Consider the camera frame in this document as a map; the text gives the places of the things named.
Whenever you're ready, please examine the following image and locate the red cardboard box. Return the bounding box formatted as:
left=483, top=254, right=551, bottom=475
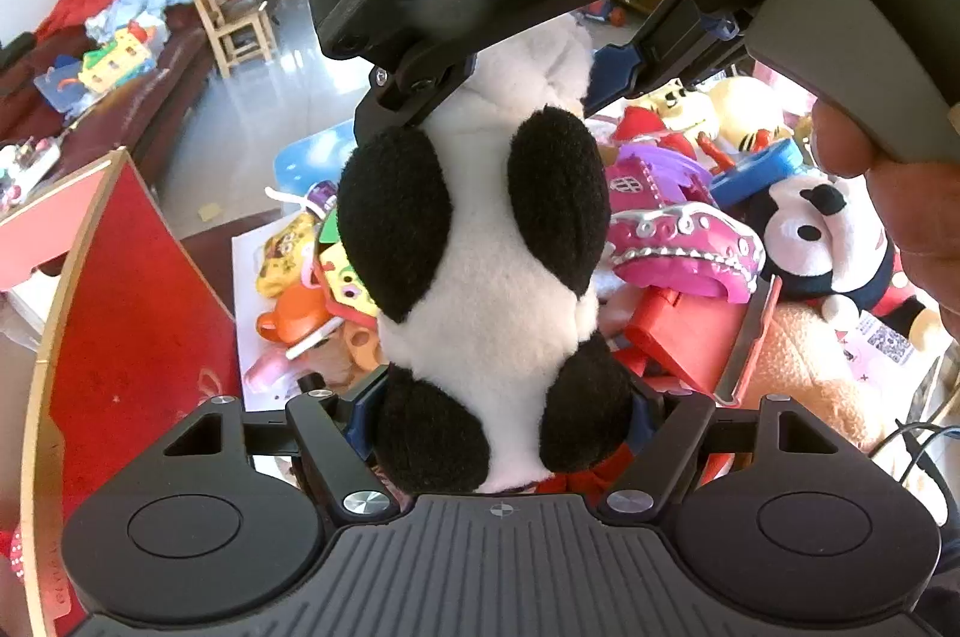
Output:
left=2, top=149, right=241, bottom=635

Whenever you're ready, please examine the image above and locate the panda plush toy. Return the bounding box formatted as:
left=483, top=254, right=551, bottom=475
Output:
left=337, top=15, right=635, bottom=495

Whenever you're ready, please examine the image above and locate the small wooden chair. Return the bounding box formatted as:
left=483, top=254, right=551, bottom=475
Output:
left=194, top=0, right=277, bottom=80

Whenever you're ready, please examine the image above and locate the green yellow cloth book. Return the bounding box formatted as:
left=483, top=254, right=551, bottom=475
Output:
left=314, top=210, right=379, bottom=328

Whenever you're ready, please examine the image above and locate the dark red leather sofa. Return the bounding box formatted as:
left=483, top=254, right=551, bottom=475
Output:
left=2, top=5, right=213, bottom=184

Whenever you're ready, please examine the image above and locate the yellow SpongeBob plush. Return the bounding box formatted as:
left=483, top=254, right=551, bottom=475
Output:
left=256, top=211, right=319, bottom=299

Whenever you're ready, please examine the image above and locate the Mickey plush toy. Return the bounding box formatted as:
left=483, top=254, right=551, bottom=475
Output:
left=711, top=139, right=950, bottom=353

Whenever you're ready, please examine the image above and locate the person's right hand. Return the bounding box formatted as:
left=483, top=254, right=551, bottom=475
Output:
left=812, top=101, right=960, bottom=339

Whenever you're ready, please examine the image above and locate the tan plush bear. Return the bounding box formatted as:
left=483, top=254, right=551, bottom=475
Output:
left=742, top=302, right=932, bottom=452

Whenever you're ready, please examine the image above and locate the colourful toy block house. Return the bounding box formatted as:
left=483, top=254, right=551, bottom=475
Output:
left=76, top=23, right=153, bottom=94

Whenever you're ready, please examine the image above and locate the blue play mat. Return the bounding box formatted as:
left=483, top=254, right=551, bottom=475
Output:
left=274, top=121, right=356, bottom=195

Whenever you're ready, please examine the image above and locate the pink toy house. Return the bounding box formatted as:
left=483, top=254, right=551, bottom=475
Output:
left=601, top=143, right=766, bottom=304

